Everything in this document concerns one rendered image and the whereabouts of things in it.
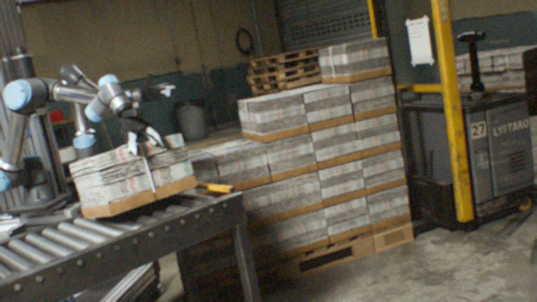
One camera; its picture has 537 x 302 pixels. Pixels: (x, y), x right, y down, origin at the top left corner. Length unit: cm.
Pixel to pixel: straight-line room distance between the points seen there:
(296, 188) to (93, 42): 726
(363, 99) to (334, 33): 790
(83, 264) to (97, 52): 823
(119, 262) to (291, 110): 151
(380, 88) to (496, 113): 80
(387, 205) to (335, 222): 37
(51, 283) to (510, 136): 287
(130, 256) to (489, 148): 246
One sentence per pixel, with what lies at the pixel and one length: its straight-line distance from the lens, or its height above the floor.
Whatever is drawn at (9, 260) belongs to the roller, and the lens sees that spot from 198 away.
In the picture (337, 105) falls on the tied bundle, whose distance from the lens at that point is 312.
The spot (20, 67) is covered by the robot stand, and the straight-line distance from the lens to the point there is 294.
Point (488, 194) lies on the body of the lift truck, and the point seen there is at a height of 20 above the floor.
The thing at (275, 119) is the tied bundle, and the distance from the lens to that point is 296.
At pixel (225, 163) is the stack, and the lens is 290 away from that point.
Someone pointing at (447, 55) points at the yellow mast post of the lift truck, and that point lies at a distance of 329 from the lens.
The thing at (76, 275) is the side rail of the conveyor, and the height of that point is 74.
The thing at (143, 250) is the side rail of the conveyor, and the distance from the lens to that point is 188.
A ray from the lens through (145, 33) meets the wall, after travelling 1034.
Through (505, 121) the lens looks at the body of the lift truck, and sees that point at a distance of 365.
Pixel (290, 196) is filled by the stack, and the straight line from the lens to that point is 304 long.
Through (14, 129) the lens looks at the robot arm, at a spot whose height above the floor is 119.
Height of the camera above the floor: 130
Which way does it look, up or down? 10 degrees down
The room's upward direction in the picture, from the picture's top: 10 degrees counter-clockwise
